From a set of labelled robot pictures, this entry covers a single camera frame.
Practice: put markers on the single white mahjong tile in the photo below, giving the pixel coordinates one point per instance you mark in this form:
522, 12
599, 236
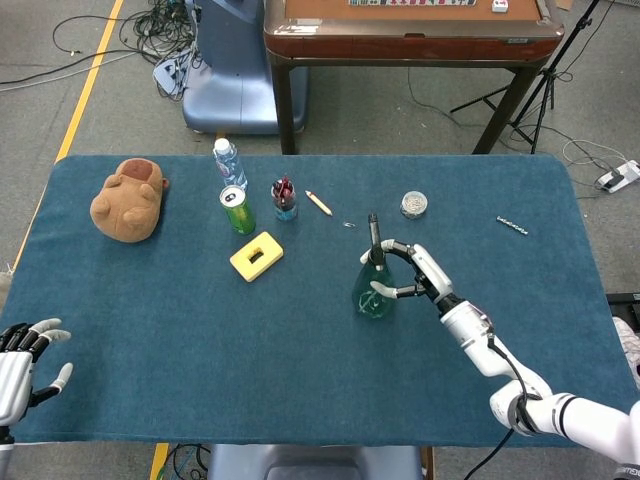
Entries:
500, 6

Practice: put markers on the brown plush toy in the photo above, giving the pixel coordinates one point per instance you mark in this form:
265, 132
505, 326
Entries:
127, 205

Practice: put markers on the round clear bead container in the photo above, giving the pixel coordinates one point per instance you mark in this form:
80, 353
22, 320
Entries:
414, 204

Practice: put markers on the grey blue robot torso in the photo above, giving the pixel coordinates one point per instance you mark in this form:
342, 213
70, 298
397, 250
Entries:
315, 462

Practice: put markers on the glass jar with red cherries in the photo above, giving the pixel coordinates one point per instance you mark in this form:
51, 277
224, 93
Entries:
285, 207

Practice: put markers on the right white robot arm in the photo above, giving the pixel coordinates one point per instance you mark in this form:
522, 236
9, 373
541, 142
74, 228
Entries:
475, 340

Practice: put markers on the short wooden pencil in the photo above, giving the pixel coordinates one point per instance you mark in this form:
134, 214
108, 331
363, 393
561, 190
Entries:
319, 202

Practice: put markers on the wooden mahjong table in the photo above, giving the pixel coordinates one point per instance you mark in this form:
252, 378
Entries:
400, 47

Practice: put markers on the white power strip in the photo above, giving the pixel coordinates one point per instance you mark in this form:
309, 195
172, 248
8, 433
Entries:
617, 177

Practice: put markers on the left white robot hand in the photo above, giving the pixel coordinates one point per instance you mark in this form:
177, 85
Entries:
12, 375

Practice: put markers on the black metal frame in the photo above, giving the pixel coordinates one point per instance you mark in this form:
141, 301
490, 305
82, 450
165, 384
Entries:
622, 300

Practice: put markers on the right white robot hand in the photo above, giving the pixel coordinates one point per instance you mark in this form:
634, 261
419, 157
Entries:
432, 272

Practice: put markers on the green spray bottle black trigger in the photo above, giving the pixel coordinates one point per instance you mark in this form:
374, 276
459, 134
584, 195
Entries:
372, 300

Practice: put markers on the blue table cloth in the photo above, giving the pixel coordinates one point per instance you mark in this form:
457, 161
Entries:
200, 350

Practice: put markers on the grey power strip with plugs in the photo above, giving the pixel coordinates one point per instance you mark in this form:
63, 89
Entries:
167, 75

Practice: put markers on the clear plastic water bottle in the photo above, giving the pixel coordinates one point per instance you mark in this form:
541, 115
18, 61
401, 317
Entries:
227, 162

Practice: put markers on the green drink can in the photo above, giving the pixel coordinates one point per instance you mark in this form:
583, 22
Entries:
240, 215

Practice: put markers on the black tripod stand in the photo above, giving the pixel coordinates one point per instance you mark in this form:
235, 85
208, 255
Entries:
546, 75

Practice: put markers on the yellow sponge block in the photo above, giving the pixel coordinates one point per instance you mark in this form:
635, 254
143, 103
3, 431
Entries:
270, 250

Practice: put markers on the row of mahjong tiles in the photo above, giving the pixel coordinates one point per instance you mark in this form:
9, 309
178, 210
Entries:
410, 2

